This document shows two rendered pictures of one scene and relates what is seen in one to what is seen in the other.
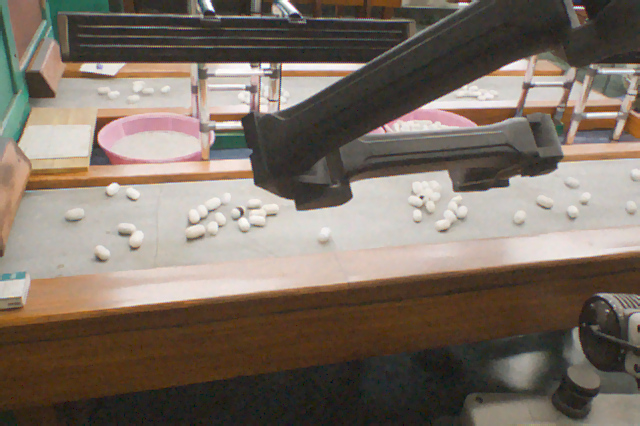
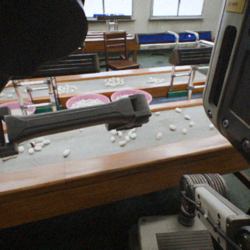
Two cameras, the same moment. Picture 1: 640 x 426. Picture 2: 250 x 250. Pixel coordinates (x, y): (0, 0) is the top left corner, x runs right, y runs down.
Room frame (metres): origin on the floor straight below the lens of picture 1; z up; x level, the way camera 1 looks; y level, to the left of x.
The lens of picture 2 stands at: (0.25, -0.29, 1.29)
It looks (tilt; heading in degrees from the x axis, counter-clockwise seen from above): 32 degrees down; 2
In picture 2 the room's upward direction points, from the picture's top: straight up
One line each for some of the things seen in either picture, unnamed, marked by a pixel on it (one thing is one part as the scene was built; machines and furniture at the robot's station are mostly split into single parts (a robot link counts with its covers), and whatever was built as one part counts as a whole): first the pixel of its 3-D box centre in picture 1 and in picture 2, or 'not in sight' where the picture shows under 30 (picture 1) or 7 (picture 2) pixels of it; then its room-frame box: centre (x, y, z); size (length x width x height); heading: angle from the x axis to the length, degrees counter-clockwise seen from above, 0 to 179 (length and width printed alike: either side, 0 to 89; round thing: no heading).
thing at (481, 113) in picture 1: (369, 123); (109, 97); (1.56, -0.12, 0.71); 1.81 x 0.05 x 0.11; 108
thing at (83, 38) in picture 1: (250, 37); (19, 68); (1.01, 0.15, 1.08); 0.62 x 0.08 x 0.07; 108
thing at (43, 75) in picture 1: (48, 66); not in sight; (1.46, 0.76, 0.83); 0.30 x 0.06 x 0.07; 18
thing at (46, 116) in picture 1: (58, 137); not in sight; (1.15, 0.61, 0.77); 0.33 x 0.15 x 0.01; 18
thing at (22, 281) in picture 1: (13, 289); not in sight; (0.63, 0.44, 0.77); 0.06 x 0.04 x 0.02; 18
